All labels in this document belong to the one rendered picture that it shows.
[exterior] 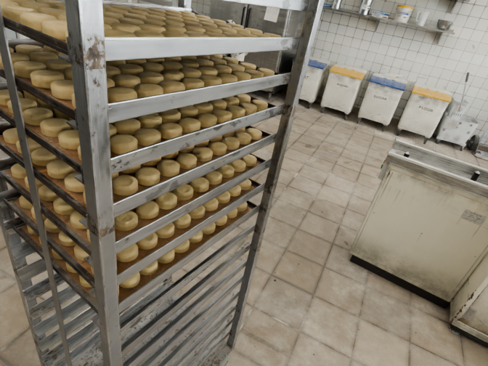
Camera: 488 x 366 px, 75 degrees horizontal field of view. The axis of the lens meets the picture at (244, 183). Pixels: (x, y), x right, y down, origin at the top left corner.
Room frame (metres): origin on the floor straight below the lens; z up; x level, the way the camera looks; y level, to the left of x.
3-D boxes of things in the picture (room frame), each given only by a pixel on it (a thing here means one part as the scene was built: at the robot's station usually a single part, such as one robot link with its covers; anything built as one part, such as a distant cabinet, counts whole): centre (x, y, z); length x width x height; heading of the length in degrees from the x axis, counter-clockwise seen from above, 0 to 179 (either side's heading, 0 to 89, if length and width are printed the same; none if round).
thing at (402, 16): (5.71, -1.88, 1.67); 0.25 x 0.24 x 0.21; 70
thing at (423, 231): (1.84, -1.24, 0.45); 0.70 x 0.34 x 0.90; 64
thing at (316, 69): (5.91, -0.75, 0.38); 0.64 x 0.54 x 0.77; 162
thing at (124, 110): (0.68, 0.09, 1.41); 0.64 x 0.03 x 0.03; 149
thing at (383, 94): (5.46, -1.96, 0.38); 0.64 x 0.54 x 0.77; 159
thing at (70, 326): (0.88, 0.43, 0.42); 0.64 x 0.03 x 0.03; 149
